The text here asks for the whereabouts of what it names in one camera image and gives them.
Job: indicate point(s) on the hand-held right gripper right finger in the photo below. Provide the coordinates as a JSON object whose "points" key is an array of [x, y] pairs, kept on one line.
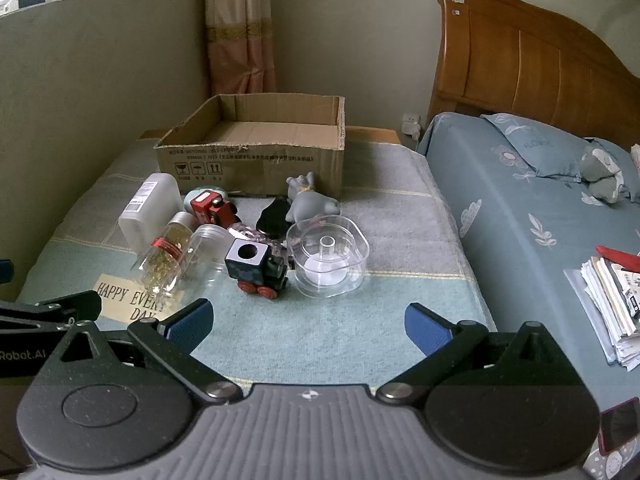
{"points": [[425, 327]]}

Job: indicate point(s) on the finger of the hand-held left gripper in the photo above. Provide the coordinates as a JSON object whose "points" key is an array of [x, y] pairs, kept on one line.
{"points": [[75, 305]]}

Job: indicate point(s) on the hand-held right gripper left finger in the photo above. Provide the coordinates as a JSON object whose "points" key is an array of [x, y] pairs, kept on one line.
{"points": [[187, 327]]}

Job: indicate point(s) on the glass bottle with gold contents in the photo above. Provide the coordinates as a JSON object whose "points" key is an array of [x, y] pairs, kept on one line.
{"points": [[160, 260]]}

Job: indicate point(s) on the clear plastic jar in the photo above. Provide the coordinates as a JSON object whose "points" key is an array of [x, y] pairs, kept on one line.
{"points": [[207, 250]]}

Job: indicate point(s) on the white plastic bottle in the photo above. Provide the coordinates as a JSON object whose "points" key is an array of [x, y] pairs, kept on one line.
{"points": [[145, 210]]}

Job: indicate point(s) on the grey cat figurine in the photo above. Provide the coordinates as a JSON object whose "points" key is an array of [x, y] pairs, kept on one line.
{"points": [[305, 205]]}

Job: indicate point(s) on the brown cardboard box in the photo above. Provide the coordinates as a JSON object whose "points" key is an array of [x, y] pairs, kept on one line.
{"points": [[250, 165]]}

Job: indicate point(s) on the grey and teal striped mat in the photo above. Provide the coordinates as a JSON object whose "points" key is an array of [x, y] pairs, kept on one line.
{"points": [[350, 320]]}

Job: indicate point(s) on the black toy train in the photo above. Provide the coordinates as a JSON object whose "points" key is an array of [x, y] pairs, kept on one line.
{"points": [[245, 257]]}

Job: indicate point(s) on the blue floral bed sheet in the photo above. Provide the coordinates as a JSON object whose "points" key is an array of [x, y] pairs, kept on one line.
{"points": [[520, 270]]}

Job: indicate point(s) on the clear plastic round container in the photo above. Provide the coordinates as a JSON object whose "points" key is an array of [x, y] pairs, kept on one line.
{"points": [[325, 275]]}

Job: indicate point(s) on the red toy train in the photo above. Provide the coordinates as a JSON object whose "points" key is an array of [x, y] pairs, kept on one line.
{"points": [[212, 207]]}

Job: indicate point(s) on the teal round case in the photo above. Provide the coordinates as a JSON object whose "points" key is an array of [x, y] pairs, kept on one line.
{"points": [[186, 203]]}

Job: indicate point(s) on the glossy black case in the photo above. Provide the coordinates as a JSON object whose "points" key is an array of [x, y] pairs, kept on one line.
{"points": [[272, 217]]}

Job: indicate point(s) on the stack of papers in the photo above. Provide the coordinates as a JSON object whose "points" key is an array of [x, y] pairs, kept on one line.
{"points": [[617, 305]]}

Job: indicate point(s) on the wooden nightstand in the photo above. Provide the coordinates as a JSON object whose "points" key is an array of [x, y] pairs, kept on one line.
{"points": [[372, 136]]}

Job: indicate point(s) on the red flat strip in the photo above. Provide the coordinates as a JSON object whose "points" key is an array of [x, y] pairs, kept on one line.
{"points": [[617, 256]]}

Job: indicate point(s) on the blue floral pillow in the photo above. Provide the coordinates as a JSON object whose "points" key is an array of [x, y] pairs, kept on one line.
{"points": [[540, 147]]}

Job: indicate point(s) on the red phone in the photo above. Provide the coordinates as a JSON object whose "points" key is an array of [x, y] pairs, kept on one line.
{"points": [[620, 427]]}

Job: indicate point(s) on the wooden headboard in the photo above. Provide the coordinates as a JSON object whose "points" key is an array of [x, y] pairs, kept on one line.
{"points": [[525, 60]]}

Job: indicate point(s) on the pink patterned curtain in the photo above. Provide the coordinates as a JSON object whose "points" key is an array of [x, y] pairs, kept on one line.
{"points": [[240, 25]]}

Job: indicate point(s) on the white wall socket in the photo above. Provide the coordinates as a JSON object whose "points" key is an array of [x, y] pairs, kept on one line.
{"points": [[411, 124]]}

